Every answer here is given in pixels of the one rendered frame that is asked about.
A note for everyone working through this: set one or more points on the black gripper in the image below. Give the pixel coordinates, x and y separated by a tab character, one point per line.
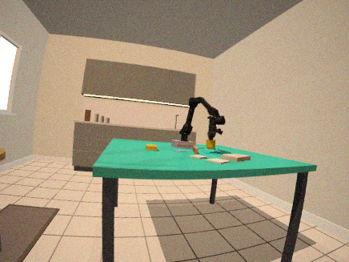
211	132

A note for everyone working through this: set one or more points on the yellow rectangular block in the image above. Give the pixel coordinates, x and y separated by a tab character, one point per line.
151	147

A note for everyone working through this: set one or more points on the yellow cup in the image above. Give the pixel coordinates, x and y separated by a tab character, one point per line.
210	144

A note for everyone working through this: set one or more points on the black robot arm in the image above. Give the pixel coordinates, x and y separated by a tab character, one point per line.
193	103

